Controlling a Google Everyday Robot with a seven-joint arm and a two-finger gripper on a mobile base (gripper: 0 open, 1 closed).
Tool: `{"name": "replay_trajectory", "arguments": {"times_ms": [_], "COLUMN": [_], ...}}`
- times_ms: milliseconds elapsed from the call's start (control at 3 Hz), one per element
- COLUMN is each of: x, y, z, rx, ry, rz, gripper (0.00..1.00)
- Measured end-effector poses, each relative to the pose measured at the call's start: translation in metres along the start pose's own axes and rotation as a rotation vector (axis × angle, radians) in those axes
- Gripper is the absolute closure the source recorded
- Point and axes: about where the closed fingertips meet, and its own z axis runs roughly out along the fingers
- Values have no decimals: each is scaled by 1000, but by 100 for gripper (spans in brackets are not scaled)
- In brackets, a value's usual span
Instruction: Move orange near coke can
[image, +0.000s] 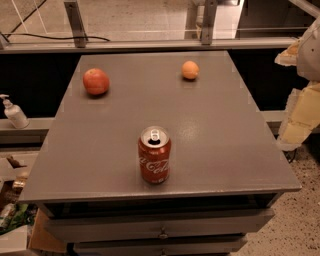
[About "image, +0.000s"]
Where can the cardboard box with clutter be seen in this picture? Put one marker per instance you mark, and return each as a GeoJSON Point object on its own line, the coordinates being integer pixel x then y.
{"type": "Point", "coordinates": [22, 225]}

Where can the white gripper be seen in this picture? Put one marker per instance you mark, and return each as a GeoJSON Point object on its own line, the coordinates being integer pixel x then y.
{"type": "Point", "coordinates": [310, 55]}

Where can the red apple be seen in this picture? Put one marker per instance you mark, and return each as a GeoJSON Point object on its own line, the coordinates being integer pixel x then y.
{"type": "Point", "coordinates": [96, 81]}

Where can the upper grey drawer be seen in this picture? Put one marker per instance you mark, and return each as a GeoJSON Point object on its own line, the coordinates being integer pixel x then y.
{"type": "Point", "coordinates": [159, 226]}

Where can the white pump bottle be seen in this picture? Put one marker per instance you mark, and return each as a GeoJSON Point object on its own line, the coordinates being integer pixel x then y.
{"type": "Point", "coordinates": [14, 113]}

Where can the orange fruit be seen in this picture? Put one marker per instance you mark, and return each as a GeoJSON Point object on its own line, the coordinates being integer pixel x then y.
{"type": "Point", "coordinates": [190, 70]}

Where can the grey drawer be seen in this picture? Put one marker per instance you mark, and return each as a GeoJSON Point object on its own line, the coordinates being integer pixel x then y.
{"type": "Point", "coordinates": [159, 226]}
{"type": "Point", "coordinates": [201, 245]}

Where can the red coke can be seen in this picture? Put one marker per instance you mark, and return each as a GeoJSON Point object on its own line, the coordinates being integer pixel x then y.
{"type": "Point", "coordinates": [154, 147]}

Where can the metal window rail frame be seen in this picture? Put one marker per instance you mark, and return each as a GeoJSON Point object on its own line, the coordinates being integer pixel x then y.
{"type": "Point", "coordinates": [83, 26]}

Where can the lower grey drawer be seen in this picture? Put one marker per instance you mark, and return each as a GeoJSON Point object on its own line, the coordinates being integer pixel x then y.
{"type": "Point", "coordinates": [201, 245]}

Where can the grey drawer cabinet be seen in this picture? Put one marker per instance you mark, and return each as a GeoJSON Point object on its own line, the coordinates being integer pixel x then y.
{"type": "Point", "coordinates": [223, 155]}

